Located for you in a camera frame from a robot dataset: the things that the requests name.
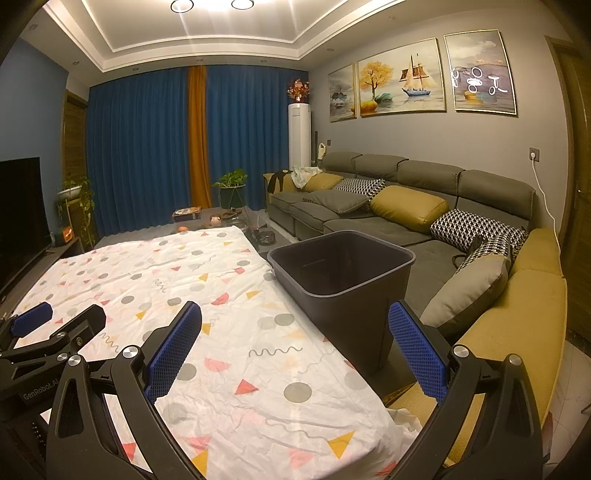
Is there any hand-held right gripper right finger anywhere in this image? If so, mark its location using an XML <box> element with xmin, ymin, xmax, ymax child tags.
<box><xmin>388</xmin><ymin>300</ymin><xmax>544</xmax><ymax>480</ymax></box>

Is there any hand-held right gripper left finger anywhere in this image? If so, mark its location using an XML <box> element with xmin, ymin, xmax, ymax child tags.
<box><xmin>46</xmin><ymin>301</ymin><xmax>204</xmax><ymax>480</ymax></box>

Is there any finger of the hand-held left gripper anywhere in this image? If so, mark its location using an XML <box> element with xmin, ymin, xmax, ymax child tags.
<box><xmin>0</xmin><ymin>305</ymin><xmax>107</xmax><ymax>366</ymax></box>
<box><xmin>0</xmin><ymin>302</ymin><xmax>54</xmax><ymax>352</ymax></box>

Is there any grey plastic bin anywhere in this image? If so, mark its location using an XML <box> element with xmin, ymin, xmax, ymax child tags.
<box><xmin>268</xmin><ymin>231</ymin><xmax>416</xmax><ymax>374</ymax></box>

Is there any large grey cushion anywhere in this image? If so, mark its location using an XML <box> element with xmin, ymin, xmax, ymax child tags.
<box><xmin>420</xmin><ymin>254</ymin><xmax>511</xmax><ymax>340</ymax></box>

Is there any grey television cabinet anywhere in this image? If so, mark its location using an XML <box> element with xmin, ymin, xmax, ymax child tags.
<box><xmin>0</xmin><ymin>235</ymin><xmax>88</xmax><ymax>305</ymax></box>

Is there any black television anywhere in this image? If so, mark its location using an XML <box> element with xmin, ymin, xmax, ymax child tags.
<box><xmin>0</xmin><ymin>157</ymin><xmax>51</xmax><ymax>287</ymax></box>

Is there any black white patterned cushion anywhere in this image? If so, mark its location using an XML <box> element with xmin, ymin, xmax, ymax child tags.
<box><xmin>430</xmin><ymin>210</ymin><xmax>527</xmax><ymax>252</ymax></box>
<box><xmin>333</xmin><ymin>178</ymin><xmax>386</xmax><ymax>199</ymax></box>
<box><xmin>457</xmin><ymin>231</ymin><xmax>514</xmax><ymax>271</ymax></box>

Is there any trailing plant in white pot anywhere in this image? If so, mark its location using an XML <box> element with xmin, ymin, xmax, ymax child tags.
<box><xmin>55</xmin><ymin>175</ymin><xmax>95</xmax><ymax>245</ymax></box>

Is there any large yellow cushion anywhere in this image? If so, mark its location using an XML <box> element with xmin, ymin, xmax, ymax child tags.
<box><xmin>369</xmin><ymin>185</ymin><xmax>451</xmax><ymax>234</ymax></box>

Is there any dark glass coffee table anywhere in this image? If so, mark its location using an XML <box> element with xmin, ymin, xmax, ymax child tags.
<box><xmin>173</xmin><ymin>208</ymin><xmax>296</xmax><ymax>252</ymax></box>

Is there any flat grey cushion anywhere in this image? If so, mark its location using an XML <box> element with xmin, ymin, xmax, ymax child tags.
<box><xmin>302</xmin><ymin>189</ymin><xmax>370</xmax><ymax>214</ymax></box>

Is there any grey and yellow sofa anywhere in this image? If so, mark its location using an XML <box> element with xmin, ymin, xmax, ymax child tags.
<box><xmin>263</xmin><ymin>151</ymin><xmax>568</xmax><ymax>480</ymax></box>

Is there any potted plant on metal stand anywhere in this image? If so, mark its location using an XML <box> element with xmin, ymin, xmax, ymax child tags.
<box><xmin>212</xmin><ymin>168</ymin><xmax>247</xmax><ymax>208</ymax></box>

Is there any blue curtain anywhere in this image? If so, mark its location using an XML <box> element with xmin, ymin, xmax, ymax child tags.
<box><xmin>87</xmin><ymin>68</ymin><xmax>192</xmax><ymax>238</ymax></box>
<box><xmin>205</xmin><ymin>65</ymin><xmax>309</xmax><ymax>213</ymax></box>

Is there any small yellow cushion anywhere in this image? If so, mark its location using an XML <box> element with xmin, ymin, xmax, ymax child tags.
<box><xmin>302</xmin><ymin>173</ymin><xmax>345</xmax><ymax>192</ymax></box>

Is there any white cloth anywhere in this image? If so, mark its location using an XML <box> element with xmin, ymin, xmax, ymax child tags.
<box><xmin>291</xmin><ymin>166</ymin><xmax>324</xmax><ymax>188</ymax></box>

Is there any orange curtain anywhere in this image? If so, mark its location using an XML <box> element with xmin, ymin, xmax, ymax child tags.
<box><xmin>188</xmin><ymin>66</ymin><xmax>213</xmax><ymax>208</ymax></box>

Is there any white standing air conditioner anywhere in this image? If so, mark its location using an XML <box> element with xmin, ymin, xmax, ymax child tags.
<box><xmin>288</xmin><ymin>104</ymin><xmax>312</xmax><ymax>169</ymax></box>

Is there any small framed painting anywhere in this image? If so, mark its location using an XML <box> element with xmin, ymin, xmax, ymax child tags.
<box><xmin>328</xmin><ymin>64</ymin><xmax>357</xmax><ymax>123</ymax></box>

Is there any framed tree and ship painting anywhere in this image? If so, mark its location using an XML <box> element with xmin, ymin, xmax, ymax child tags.
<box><xmin>356</xmin><ymin>38</ymin><xmax>446</xmax><ymax>118</ymax></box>

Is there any framed cloudy painting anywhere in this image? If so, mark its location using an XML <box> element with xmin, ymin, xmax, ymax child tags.
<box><xmin>443</xmin><ymin>30</ymin><xmax>518</xmax><ymax>115</ymax></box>

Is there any red gold flower decoration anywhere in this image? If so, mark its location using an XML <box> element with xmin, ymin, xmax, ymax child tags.
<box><xmin>286</xmin><ymin>78</ymin><xmax>311</xmax><ymax>103</ymax></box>

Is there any white cable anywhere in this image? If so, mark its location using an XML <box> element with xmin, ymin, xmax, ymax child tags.
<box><xmin>533</xmin><ymin>159</ymin><xmax>561</xmax><ymax>250</ymax></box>

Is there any wooden door with handle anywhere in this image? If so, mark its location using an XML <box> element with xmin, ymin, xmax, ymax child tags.
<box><xmin>545</xmin><ymin>36</ymin><xmax>591</xmax><ymax>333</ymax></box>

